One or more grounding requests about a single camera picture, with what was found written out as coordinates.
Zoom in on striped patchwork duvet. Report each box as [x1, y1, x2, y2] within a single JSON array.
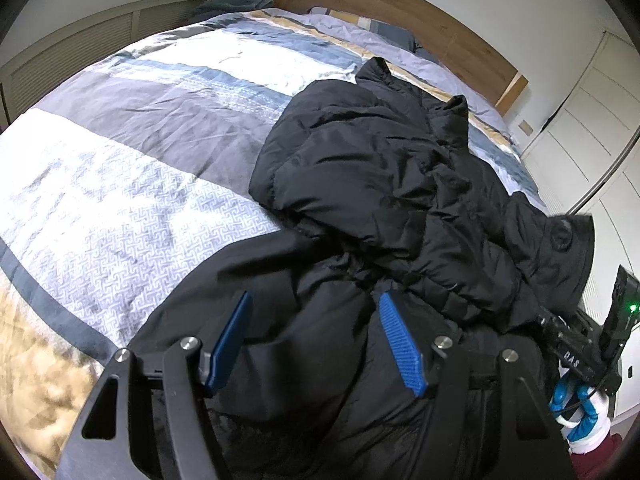
[[0, 7, 551, 473]]

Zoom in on white wardrobe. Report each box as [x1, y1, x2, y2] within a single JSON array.
[[520, 30, 640, 421]]

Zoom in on louvered beige cabinet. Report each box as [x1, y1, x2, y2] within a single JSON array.
[[0, 0, 221, 133]]

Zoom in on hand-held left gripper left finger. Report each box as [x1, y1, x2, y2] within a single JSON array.
[[57, 290, 253, 480]]

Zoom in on person's right hand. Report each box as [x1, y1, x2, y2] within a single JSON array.
[[549, 374, 615, 445]]

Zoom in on person's right forearm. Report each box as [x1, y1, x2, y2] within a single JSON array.
[[571, 435, 623, 480]]

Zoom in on black puffer jacket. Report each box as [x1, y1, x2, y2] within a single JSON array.
[[120, 56, 596, 480]]

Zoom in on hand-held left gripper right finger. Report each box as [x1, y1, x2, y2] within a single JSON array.
[[377, 291, 577, 480]]

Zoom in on teal cloth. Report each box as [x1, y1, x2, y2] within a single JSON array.
[[192, 0, 275, 23]]

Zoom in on striped pillow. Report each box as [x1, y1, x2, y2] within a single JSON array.
[[306, 6, 442, 65]]

